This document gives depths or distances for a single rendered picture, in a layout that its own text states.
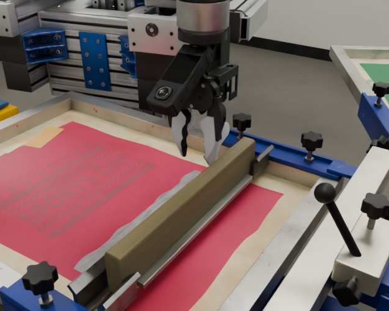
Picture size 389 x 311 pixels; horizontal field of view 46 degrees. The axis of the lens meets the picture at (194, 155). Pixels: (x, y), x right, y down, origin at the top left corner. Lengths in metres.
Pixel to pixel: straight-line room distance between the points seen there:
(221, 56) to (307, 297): 0.36
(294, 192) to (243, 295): 0.33
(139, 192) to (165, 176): 0.08
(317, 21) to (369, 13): 0.48
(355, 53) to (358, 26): 2.83
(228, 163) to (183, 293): 0.25
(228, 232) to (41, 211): 0.36
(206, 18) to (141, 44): 0.58
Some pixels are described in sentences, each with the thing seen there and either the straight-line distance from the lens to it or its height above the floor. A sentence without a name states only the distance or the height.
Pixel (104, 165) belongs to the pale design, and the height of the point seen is 0.96.
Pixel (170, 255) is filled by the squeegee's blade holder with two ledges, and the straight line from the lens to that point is 0.74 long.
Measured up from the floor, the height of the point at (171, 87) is 1.26.
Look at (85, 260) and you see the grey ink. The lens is 0.80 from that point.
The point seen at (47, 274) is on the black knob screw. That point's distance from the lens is 0.65.
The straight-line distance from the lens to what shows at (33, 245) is 0.87.
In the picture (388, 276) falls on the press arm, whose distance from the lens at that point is 0.69.
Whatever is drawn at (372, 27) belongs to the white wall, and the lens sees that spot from 4.58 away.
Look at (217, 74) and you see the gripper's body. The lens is 0.69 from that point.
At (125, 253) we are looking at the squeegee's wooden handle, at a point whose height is 1.06.
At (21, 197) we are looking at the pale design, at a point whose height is 0.96.
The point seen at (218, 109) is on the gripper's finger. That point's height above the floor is 1.21.
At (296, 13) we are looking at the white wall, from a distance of 4.78.
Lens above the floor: 1.50
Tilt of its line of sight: 31 degrees down
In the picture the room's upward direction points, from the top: straight up
